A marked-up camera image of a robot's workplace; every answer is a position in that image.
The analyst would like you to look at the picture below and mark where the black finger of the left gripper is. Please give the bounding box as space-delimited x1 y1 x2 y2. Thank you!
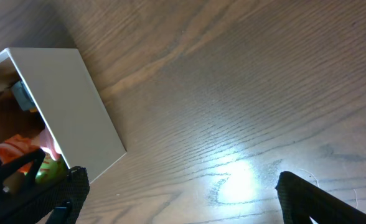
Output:
0 149 45 202

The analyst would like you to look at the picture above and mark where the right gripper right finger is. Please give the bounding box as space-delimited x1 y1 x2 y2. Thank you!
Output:
276 171 366 224

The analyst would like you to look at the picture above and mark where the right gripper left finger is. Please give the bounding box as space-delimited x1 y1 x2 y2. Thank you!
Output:
0 166 90 223

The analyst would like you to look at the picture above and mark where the green numbered ball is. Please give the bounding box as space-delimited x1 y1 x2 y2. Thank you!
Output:
35 154 68 184

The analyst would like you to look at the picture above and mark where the orange round toy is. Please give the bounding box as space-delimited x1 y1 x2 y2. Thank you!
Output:
0 134 40 164

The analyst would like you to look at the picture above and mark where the brown plush toy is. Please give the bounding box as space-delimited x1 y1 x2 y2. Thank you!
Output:
0 90 45 143

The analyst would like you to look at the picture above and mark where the yellow grey toy truck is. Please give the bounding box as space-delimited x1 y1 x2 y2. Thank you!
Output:
11 80 38 113

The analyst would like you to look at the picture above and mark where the white toy duck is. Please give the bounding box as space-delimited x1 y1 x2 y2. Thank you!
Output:
39 128 62 161

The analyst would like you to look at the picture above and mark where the white cardboard box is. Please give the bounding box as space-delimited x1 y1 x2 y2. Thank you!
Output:
0 47 126 182

